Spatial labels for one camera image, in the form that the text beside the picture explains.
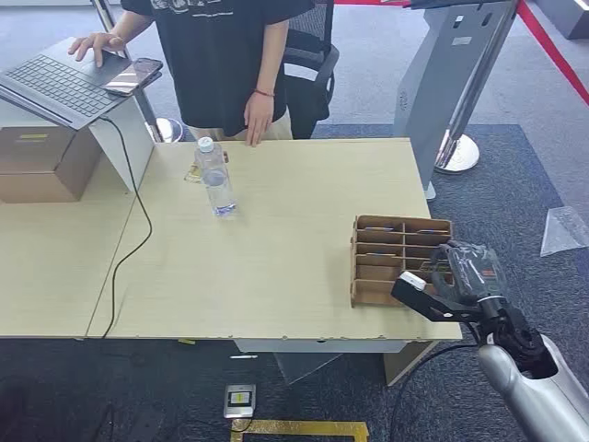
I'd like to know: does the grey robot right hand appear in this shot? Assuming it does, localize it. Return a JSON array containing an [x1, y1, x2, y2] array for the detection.
[[430, 239, 508, 307]]

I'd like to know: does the brown wooden card rack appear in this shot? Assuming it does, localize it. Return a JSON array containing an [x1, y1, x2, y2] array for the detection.
[[349, 215, 454, 309]]

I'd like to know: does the person's left hand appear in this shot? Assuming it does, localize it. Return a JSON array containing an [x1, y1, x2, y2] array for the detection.
[[243, 91, 276, 148]]

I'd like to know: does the person's hand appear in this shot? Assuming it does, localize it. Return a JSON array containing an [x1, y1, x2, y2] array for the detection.
[[243, 91, 276, 148], [67, 31, 127, 69]]

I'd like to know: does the person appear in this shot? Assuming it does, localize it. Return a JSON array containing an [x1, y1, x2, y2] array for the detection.
[[67, 0, 316, 148]]

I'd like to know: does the person's right hand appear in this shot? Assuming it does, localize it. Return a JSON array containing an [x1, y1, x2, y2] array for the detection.
[[67, 31, 127, 69]]

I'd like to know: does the clear plastic bag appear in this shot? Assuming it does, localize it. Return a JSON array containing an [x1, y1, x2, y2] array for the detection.
[[540, 205, 589, 258]]

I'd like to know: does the beige desk leg panel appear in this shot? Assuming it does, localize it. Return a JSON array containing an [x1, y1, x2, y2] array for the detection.
[[383, 340, 439, 388]]

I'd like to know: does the grey kiosk stand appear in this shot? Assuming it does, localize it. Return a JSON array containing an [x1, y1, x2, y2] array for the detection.
[[392, 0, 519, 204]]

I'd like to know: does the red barrier belt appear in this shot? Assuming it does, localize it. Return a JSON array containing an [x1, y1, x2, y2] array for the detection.
[[333, 0, 589, 109]]

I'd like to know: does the grey platform block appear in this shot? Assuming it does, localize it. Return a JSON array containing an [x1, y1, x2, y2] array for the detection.
[[533, 0, 589, 41]]

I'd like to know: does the black office chair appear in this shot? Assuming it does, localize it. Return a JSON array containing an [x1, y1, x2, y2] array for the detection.
[[281, 0, 341, 141]]

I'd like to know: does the silver floor socket box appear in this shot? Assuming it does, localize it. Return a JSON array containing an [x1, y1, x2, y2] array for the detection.
[[223, 383, 257, 420]]

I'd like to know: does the clear plastic water bottle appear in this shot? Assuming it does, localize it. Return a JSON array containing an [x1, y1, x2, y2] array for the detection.
[[194, 136, 238, 219]]

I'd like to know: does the white laptop stand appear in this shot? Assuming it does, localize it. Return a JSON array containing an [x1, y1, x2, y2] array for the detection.
[[0, 96, 155, 194]]

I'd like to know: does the black smartphone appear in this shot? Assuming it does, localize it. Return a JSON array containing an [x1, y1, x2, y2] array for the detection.
[[103, 57, 164, 98]]

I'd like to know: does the grey laptop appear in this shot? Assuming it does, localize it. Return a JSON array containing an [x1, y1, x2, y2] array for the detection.
[[0, 36, 163, 131]]

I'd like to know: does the brown cardboard box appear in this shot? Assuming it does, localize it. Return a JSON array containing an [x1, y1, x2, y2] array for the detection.
[[0, 125, 103, 204]]

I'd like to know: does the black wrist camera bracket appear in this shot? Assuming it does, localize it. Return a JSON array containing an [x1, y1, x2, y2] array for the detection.
[[391, 278, 484, 325]]

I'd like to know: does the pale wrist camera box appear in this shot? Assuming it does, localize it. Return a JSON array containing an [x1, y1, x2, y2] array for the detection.
[[398, 271, 427, 292]]

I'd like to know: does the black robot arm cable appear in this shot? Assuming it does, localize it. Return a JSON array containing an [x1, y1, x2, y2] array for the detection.
[[388, 343, 480, 442]]

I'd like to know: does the chrome stanchion post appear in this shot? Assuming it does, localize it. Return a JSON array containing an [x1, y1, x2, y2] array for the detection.
[[92, 0, 186, 145], [434, 0, 522, 176]]

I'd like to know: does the black laptop power cable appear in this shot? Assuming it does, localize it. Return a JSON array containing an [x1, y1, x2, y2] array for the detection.
[[99, 115, 154, 340]]

